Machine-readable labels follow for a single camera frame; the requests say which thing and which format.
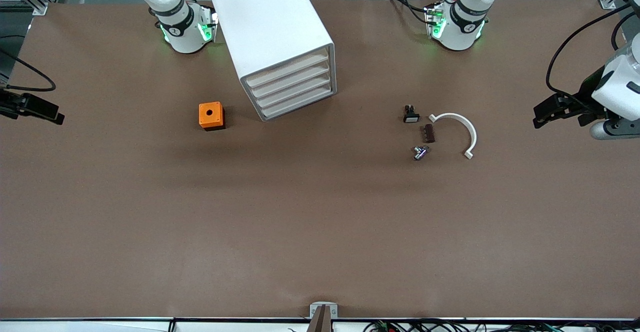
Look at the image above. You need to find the metal table edge bracket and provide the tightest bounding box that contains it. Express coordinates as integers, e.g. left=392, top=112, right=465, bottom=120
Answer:
left=310, top=302, right=338, bottom=320

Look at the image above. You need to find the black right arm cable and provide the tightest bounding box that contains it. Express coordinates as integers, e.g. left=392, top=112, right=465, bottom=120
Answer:
left=0, top=47, right=57, bottom=92

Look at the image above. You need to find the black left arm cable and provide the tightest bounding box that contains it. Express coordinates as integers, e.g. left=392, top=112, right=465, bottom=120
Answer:
left=546, top=3, right=640, bottom=103

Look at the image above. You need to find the orange button box black base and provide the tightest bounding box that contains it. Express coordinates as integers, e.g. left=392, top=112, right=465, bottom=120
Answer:
left=198, top=102, right=226, bottom=131

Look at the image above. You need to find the white table edge rail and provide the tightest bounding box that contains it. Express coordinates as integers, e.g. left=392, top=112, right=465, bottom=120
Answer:
left=0, top=317, right=640, bottom=332

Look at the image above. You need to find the black base cable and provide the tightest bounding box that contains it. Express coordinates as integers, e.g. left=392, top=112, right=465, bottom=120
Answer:
left=385, top=0, right=433, bottom=25

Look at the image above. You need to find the cable bundle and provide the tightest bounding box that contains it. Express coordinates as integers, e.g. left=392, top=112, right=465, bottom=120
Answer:
left=362, top=319, right=640, bottom=332

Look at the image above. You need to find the white drawer cabinet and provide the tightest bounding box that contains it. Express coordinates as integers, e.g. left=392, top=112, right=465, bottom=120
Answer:
left=209, top=0, right=337, bottom=122

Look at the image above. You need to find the white curved plastic bracket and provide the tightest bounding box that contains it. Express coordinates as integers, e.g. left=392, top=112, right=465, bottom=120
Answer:
left=428, top=113, right=478, bottom=160

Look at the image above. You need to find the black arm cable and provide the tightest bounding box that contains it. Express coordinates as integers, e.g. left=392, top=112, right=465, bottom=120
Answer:
left=546, top=3, right=640, bottom=103
left=0, top=47, right=57, bottom=92

